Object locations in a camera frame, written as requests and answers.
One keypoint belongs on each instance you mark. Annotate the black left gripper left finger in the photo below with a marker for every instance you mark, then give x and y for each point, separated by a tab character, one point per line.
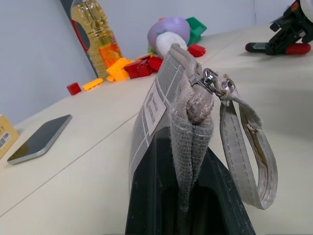
151	186

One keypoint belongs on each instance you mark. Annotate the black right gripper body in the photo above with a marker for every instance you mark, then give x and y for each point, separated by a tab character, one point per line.
297	23

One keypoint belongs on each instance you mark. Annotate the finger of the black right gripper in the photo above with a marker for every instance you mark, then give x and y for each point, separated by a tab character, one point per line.
276	44
288	42

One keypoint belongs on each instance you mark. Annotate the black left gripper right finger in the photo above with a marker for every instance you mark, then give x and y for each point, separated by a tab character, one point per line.
220	195

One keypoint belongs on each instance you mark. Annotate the red marker with black cap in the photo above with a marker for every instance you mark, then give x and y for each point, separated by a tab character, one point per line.
297	49

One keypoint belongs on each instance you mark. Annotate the grey grid zipper pouch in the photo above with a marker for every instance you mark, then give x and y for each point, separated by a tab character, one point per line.
181	80

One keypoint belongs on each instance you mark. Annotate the red toy brick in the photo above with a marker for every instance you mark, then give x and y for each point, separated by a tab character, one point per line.
155	63
144	68
131	70
196	50

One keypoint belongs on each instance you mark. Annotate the green plastic bin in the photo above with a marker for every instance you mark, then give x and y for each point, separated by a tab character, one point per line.
196	28

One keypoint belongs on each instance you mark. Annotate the purple round toy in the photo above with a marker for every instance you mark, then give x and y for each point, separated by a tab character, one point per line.
171	27

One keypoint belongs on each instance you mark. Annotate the white round toy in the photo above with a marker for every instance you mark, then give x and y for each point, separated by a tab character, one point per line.
168	42

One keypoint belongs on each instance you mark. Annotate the flat yellow toy brick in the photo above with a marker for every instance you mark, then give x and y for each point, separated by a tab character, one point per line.
92	84

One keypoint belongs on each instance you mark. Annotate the orange yellow toy brick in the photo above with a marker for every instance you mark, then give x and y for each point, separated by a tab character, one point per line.
118	69

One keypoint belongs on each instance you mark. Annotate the dark smartphone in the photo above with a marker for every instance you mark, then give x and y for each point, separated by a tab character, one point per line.
39	140

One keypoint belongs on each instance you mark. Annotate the small red cube brick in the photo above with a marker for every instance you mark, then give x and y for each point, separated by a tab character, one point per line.
74	88

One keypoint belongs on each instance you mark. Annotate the thin yellow toy brick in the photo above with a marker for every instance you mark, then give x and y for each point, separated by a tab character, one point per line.
144	57

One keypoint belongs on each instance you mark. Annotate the yellow cardboard box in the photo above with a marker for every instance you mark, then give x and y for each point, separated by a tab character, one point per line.
6	135

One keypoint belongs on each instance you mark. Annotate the cooking oil bottle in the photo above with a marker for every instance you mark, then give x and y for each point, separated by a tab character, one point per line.
97	36

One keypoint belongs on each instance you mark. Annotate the black and red leaning board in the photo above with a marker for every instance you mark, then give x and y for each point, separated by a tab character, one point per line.
79	31

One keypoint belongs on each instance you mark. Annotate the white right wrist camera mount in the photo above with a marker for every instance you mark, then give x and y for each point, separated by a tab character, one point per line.
308	6

